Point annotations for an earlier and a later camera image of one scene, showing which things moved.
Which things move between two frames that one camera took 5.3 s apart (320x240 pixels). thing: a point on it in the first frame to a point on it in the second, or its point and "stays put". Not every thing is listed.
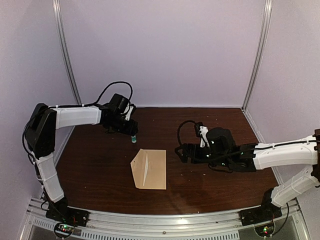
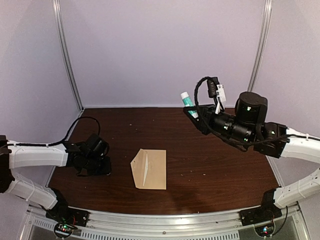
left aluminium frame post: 60,34 stays put
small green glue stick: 133,139 to 188,102
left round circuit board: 63,230 stays put
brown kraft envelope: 156,174 stays put
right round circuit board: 265,230 stays put
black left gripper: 130,130 to 106,170
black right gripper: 188,147 to 206,114
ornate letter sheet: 146,169 stays put
